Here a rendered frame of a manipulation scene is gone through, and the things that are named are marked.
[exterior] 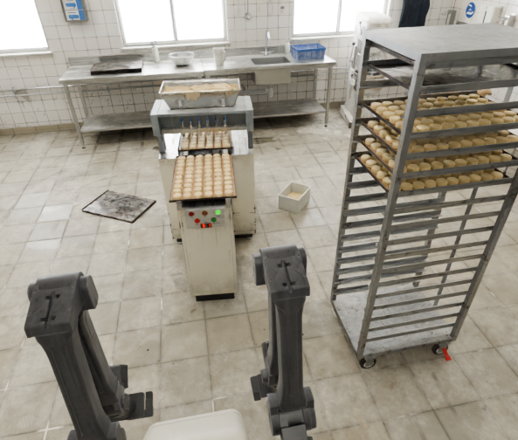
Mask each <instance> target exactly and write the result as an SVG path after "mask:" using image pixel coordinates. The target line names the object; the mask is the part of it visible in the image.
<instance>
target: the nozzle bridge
mask: <svg viewBox="0 0 518 440"><path fill-rule="evenodd" d="M199 115H200V121H201V127H198V124H197V121H198V118H199ZM208 115H209V122H210V127H207V125H206V118H208ZM217 115H218V127H215V118H216V117H217ZM225 115H226V118H225V119H226V127H224V117H225ZM182 116H183V126H184V128H181V119H182ZM190 116H191V121H192V128H190V123H189V121H190ZM150 119H151V124H152V128H153V134H154V136H156V137H157V142H158V147H159V152H160V153H165V149H166V141H165V136H164V135H165V134H182V133H199V132H217V131H233V130H246V134H247V146H248V148H253V138H252V131H253V109H252V103H251V98H250V96H238V98H237V100H236V103H235V106H234V107H211V108H192V109H173V110H170V109H169V107H168V106H167V104H166V103H165V101H164V100H156V101H155V104H154V106H153V109H152V111H151V114H150Z"/></svg>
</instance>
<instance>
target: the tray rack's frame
mask: <svg viewBox="0 0 518 440"><path fill-rule="evenodd" d="M366 38H367V39H368V40H370V41H373V42H375V43H377V44H379V45H382V46H384V47H386V48H388V49H391V50H392V51H394V52H398V53H400V54H402V55H404V56H406V57H408V58H411V59H413V60H416V57H417V52H428V53H429V57H428V61H427V62H435V61H447V60H460V59H472V58H496V57H508V56H518V28H515V27H511V26H506V25H503V24H496V23H483V24H453V25H437V26H421V27H406V28H390V29H375V30H371V31H367V32H366ZM517 195H518V168H517V170H516V172H515V176H514V178H513V181H512V182H511V184H510V187H509V189H508V192H507V195H506V197H505V200H504V202H503V204H502V206H501V210H500V213H499V215H498V217H497V219H496V222H495V224H494V227H493V230H492V232H491V235H490V237H489V239H488V241H487V245H486V247H485V250H484V251H483V254H482V256H481V259H480V262H479V264H478V267H477V269H476V272H475V273H474V276H473V280H472V282H471V285H470V286H469V289H468V291H467V293H466V296H465V299H464V301H463V304H462V306H461V308H460V310H459V314H458V317H457V319H456V321H455V323H454V326H453V328H452V330H451V328H450V327H445V328H440V329H435V330H431V331H425V332H421V333H412V334H407V335H402V336H398V337H393V338H388V339H383V340H374V341H370V342H366V345H365V349H364V353H363V358H364V359H365V360H366V364H365V367H368V366H373V363H374V360H375V359H377V357H376V356H377V355H382V354H390V353H395V352H399V351H404V350H409V349H413V348H418V347H427V346H431V345H436V344H439V350H438V353H440V352H443V349H442V348H441V347H447V345H451V343H450V341H455V340H457V337H458V335H459V331H460V329H461V327H462V325H463V323H464V320H465V318H466V315H467V313H468V310H469V308H470V306H471V304H472V302H473V298H474V296H475V293H476V292H477V290H478V287H479V285H480V282H481V280H482V277H483V275H484V273H485V270H486V268H487V265H488V263H489V261H490V258H491V257H492V254H493V252H494V248H495V246H496V245H497V242H498V240H499V237H500V235H501V232H502V230H503V228H504V225H505V223H506V221H507V219H508V215H509V213H510V211H511V209H512V207H513V205H514V202H515V198H516V197H517ZM419 282H420V281H419ZM419 282H414V283H412V284H411V285H401V286H396V287H391V288H385V289H380V290H377V293H376V294H379V293H385V292H394V291H400V290H405V289H411V288H416V287H418V285H419ZM368 295H369V292H359V293H353V294H348V295H342V296H337V297H336V300H332V306H333V308H334V309H335V312H336V314H337V317H338V319H339V321H340V322H341V324H342V327H343V329H344V331H345V334H346V335H347V337H348V339H349V342H350V344H351V346H352V347H353V350H354V352H355V354H356V351H357V347H358V343H357V341H356V340H359V338H360V333H359V331H358V329H362V324H363V323H362V322H361V320H360V319H363V316H364V313H365V311H364V310H363V307H366V304H367V300H366V298H365V296H368ZM424 297H426V296H425V295H424V293H423V292H412V293H406V294H401V295H396V296H390V297H385V298H380V299H376V300H375V305H374V306H378V305H383V304H389V303H394V302H398V301H404V300H409V299H419V298H424ZM438 302H439V299H435V301H434V304H433V305H432V303H431V302H430V301H425V302H419V303H415V304H409V305H404V306H394V307H390V308H384V309H379V310H374V311H373V313H372V317H374V316H379V315H385V314H390V313H399V312H404V311H409V310H414V309H419V308H425V307H429V306H437V305H438ZM436 315H440V314H439V313H438V311H437V310H434V311H430V312H424V313H415V314H410V315H405V316H400V317H395V318H389V319H385V320H376V321H371V322H370V327H377V326H382V325H387V324H392V323H397V322H402V321H407V320H416V319H421V318H426V317H431V316H436ZM439 324H445V321H444V320H443V319H441V320H432V321H426V322H422V323H417V324H412V325H407V326H402V327H393V328H388V329H384V330H378V331H373V332H368V337H367V338H369V337H373V336H378V335H383V334H387V333H396V332H402V331H406V330H412V329H416V328H421V327H430V326H435V325H439Z"/></svg>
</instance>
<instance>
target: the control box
mask: <svg viewBox="0 0 518 440"><path fill-rule="evenodd" d="M216 210H220V211H221V213H220V214H219V215H217V214H216ZM203 211H207V215H206V216H204V215H203V214H202V212H203ZM190 212H193V213H194V216H193V217H191V216H190V215H189V213H190ZM184 214H185V219H186V225H187V229H197V228H203V227H202V225H204V228H211V227H224V226H225V213H224V205H218V206H205V207H191V208H184ZM213 217H215V218H216V219H217V221H216V222H215V223H213V222H212V221H211V219H212V218H213ZM196 219H199V220H200V222H199V223H195V220H196ZM208 223H209V225H211V227H210V226H209V227H208Z"/></svg>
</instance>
